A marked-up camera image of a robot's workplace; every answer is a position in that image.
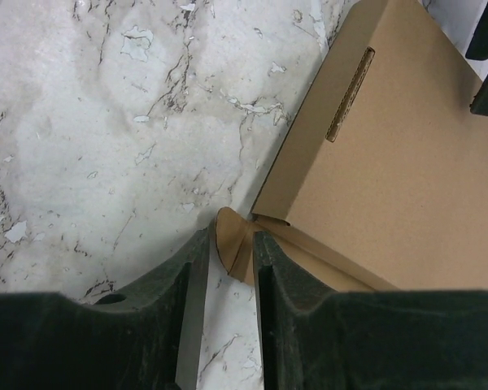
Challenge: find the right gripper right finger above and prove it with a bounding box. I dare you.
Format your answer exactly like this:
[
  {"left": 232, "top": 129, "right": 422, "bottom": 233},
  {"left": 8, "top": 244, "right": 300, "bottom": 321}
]
[{"left": 253, "top": 232, "right": 488, "bottom": 389}]

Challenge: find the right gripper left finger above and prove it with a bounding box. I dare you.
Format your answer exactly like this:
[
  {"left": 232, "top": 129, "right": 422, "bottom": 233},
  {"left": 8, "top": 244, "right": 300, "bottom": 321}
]
[{"left": 0, "top": 229, "right": 210, "bottom": 389}]

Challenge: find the cardboard box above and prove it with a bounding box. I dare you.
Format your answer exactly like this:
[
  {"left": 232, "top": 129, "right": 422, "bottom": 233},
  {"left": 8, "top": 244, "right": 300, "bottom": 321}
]
[{"left": 216, "top": 1, "right": 488, "bottom": 292}]

